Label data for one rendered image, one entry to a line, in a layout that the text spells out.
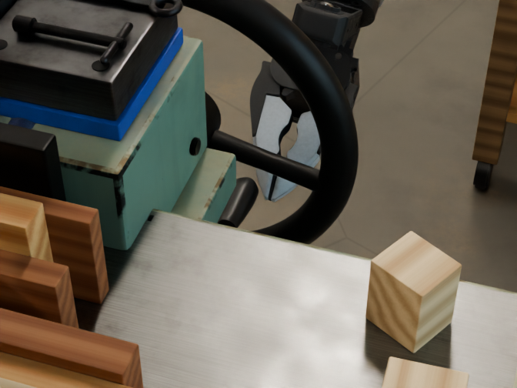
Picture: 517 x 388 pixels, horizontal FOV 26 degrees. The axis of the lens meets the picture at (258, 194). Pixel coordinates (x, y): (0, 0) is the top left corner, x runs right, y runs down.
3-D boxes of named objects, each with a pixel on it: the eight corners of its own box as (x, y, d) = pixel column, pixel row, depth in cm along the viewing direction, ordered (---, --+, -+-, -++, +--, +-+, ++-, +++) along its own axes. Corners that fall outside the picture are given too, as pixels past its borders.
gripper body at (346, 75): (345, 142, 105) (381, 31, 108) (341, 107, 97) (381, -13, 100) (267, 122, 106) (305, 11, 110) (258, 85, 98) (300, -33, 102)
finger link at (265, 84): (288, 152, 99) (318, 65, 101) (287, 145, 97) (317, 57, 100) (238, 138, 100) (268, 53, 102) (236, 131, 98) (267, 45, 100)
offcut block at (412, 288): (403, 287, 63) (411, 229, 59) (452, 322, 61) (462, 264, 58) (364, 318, 61) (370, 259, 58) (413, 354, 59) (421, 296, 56)
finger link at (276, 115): (274, 215, 101) (305, 125, 104) (268, 195, 96) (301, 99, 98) (241, 206, 102) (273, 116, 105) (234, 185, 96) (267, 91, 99)
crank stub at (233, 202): (257, 171, 97) (231, 172, 98) (235, 215, 93) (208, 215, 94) (265, 192, 99) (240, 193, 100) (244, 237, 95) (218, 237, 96)
